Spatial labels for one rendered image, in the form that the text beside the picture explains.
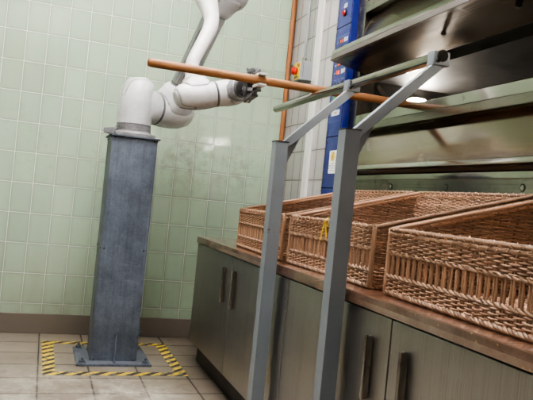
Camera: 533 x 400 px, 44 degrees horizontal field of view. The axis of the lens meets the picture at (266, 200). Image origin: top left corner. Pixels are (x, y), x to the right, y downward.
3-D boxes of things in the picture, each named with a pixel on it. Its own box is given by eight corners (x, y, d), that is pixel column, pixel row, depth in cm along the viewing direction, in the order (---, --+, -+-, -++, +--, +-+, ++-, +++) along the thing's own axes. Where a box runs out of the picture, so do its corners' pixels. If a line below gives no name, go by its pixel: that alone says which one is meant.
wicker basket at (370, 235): (414, 271, 224) (422, 190, 225) (531, 298, 171) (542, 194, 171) (282, 262, 208) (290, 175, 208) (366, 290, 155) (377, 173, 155)
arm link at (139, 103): (108, 122, 296) (113, 74, 297) (139, 128, 310) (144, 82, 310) (130, 122, 286) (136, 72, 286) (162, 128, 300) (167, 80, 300)
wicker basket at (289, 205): (343, 254, 279) (350, 189, 280) (411, 271, 226) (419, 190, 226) (233, 245, 265) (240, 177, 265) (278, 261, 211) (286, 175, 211)
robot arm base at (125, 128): (101, 135, 302) (102, 123, 302) (149, 141, 309) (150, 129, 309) (105, 132, 284) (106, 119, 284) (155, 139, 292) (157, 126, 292)
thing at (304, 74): (304, 84, 346) (306, 65, 346) (312, 81, 337) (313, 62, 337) (291, 82, 344) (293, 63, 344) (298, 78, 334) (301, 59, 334)
